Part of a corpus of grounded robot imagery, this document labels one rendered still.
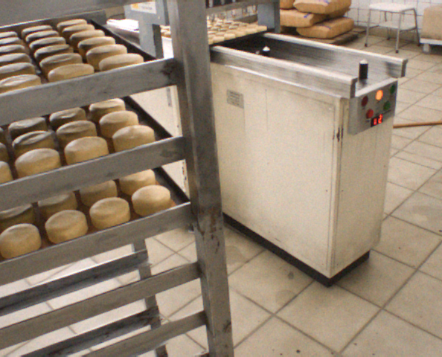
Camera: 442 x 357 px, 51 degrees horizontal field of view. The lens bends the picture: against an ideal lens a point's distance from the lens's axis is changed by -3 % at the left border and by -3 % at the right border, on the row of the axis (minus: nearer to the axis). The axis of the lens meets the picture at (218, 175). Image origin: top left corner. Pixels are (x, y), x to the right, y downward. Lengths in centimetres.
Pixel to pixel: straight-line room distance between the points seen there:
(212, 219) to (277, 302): 142
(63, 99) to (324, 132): 126
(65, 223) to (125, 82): 20
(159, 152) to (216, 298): 22
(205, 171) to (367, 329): 144
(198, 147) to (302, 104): 118
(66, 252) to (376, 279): 169
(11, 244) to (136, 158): 18
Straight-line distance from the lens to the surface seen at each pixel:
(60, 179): 52
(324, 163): 169
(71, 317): 62
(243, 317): 191
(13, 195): 52
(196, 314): 69
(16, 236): 60
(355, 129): 163
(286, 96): 173
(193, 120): 50
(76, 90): 49
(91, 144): 57
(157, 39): 201
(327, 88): 160
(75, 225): 59
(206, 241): 58
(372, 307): 198
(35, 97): 49
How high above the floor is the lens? 137
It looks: 29 degrees down
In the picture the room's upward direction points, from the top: 5 degrees counter-clockwise
